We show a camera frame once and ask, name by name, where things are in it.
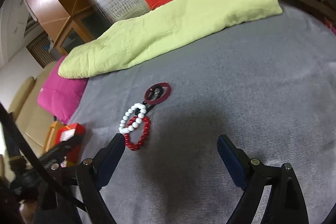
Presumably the beige sofa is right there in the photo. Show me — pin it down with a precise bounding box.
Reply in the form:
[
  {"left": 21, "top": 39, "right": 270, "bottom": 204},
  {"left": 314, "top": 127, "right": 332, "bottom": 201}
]
[{"left": 7, "top": 61, "right": 57, "bottom": 157}]

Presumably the wooden cabinet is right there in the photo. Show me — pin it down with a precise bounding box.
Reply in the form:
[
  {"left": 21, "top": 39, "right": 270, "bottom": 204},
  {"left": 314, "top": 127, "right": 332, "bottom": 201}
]
[{"left": 25, "top": 0, "right": 109, "bottom": 55}]

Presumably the white bead bracelet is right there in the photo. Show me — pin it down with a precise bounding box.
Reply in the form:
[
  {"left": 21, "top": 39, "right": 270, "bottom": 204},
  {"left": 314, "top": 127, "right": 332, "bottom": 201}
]
[{"left": 118, "top": 102, "right": 148, "bottom": 135}]

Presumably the red white gift box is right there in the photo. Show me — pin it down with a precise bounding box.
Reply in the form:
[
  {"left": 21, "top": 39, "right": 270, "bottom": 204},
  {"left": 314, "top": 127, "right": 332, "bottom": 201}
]
[{"left": 55, "top": 123, "right": 85, "bottom": 165}]

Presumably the maroon ring bangle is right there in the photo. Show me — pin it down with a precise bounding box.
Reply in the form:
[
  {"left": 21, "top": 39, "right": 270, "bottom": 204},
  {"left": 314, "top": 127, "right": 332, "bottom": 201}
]
[{"left": 143, "top": 82, "right": 172, "bottom": 106}]

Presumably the light green folded blanket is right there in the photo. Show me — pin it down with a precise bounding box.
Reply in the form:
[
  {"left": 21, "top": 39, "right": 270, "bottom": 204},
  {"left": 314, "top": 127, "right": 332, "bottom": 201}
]
[{"left": 58, "top": 0, "right": 282, "bottom": 79}]

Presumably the orange box lid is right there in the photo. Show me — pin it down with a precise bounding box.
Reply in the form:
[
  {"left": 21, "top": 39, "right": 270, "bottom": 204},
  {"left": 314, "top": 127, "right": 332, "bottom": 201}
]
[{"left": 43, "top": 121, "right": 64, "bottom": 154}]

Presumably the grey bed cover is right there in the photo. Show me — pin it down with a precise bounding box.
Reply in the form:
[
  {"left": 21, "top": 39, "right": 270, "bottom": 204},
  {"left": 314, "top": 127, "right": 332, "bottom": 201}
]
[{"left": 71, "top": 5, "right": 335, "bottom": 223}]

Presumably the red bead bracelet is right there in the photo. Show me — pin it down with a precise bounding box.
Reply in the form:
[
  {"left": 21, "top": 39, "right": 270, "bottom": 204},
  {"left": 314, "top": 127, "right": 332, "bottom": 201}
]
[{"left": 123, "top": 115, "right": 152, "bottom": 152}]

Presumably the magenta pillow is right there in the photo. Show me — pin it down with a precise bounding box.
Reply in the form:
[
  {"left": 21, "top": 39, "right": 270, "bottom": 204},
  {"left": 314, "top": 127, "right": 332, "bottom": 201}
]
[{"left": 37, "top": 56, "right": 88, "bottom": 124}]

